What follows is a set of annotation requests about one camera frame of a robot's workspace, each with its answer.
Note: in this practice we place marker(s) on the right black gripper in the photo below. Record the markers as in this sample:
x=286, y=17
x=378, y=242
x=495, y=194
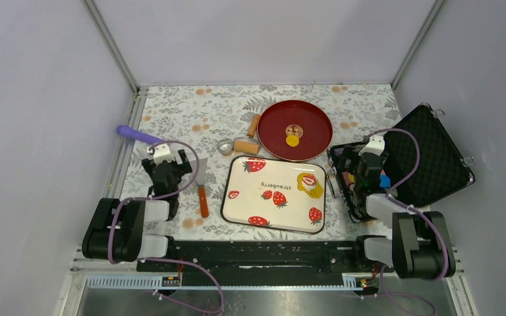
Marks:
x=384, y=158

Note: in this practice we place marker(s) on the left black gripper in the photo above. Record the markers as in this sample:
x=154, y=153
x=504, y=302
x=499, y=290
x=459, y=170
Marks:
x=182, y=167

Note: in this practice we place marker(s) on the orange handle metal scraper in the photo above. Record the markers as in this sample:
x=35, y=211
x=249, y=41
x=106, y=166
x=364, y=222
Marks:
x=199, y=169

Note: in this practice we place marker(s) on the yellow dough scrap strip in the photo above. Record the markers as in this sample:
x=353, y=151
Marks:
x=309, y=184

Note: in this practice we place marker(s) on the purple handle tool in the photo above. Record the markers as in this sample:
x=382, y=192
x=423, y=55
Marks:
x=130, y=133

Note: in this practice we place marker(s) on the metal ring cutter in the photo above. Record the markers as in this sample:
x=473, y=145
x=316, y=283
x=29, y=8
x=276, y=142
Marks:
x=225, y=146

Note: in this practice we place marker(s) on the yellow dough lump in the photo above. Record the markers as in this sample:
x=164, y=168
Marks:
x=292, y=140

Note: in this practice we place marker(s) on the red round plate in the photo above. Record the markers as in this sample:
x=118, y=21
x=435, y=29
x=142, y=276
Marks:
x=300, y=118

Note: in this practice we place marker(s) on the wooden dough roller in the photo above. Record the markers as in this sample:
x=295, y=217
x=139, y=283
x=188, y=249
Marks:
x=247, y=143

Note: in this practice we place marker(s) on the strawberry print tray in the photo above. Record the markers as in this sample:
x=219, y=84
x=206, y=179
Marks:
x=263, y=192

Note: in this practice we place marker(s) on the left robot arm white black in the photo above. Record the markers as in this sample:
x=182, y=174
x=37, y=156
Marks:
x=116, y=231

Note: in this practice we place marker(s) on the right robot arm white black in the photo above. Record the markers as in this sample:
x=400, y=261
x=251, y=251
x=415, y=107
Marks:
x=419, y=247

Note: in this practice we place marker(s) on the blue chip in case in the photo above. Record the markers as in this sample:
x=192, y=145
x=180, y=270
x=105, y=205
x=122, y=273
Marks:
x=384, y=181

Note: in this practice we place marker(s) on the black foam-lined case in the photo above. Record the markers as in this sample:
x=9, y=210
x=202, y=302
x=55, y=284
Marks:
x=427, y=164

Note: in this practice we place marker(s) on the floral table mat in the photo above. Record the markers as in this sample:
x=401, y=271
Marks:
x=201, y=116

